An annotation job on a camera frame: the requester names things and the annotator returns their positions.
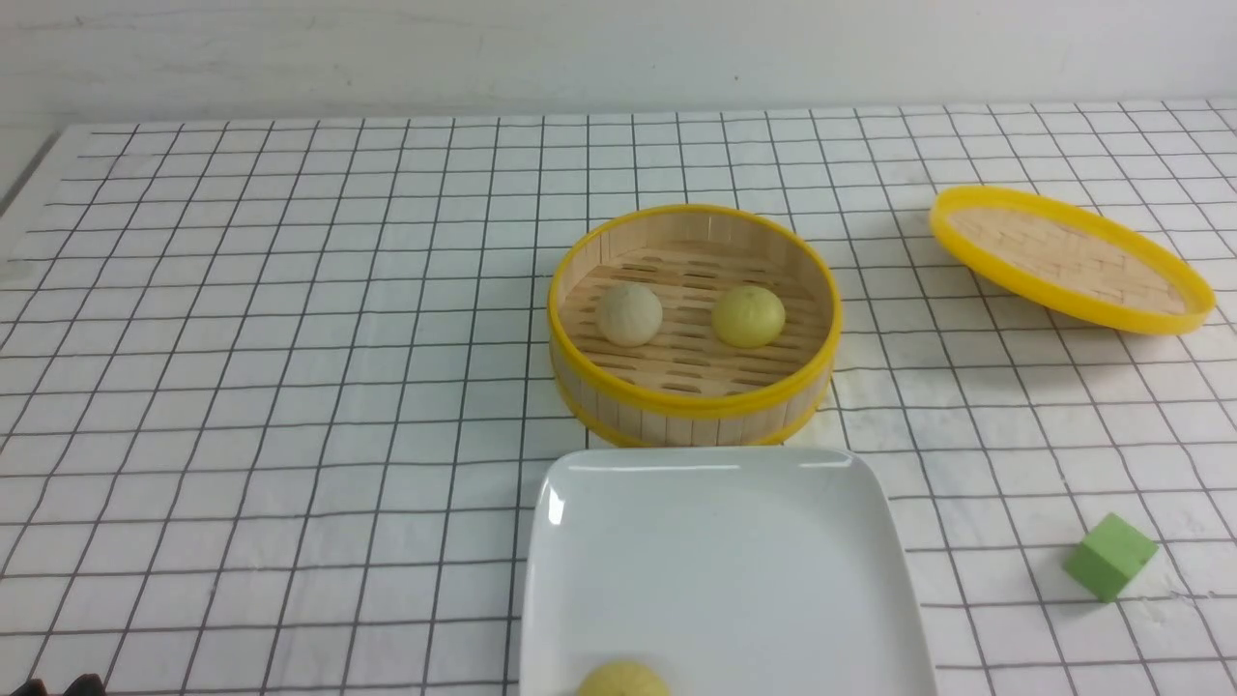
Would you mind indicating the white square plate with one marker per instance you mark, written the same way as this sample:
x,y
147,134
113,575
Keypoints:
x,y
725,571

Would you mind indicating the white steamed bun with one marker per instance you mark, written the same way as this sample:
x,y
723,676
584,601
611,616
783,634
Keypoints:
x,y
629,314

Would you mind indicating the yellow-rimmed bamboo steamer lid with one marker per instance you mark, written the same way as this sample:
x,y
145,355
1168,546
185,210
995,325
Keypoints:
x,y
1071,261

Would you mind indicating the white grid tablecloth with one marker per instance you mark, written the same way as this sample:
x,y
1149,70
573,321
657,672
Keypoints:
x,y
277,396

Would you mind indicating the yellow steamed bun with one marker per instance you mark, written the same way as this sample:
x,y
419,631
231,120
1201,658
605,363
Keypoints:
x,y
748,317

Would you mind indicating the green cube block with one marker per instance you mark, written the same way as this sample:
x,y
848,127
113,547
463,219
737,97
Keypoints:
x,y
1109,558

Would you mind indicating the yellow-rimmed bamboo steamer basket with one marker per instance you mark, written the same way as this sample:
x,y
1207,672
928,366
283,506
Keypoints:
x,y
686,387

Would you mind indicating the yellow bun at plate edge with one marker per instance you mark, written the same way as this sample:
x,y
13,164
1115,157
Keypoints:
x,y
622,678

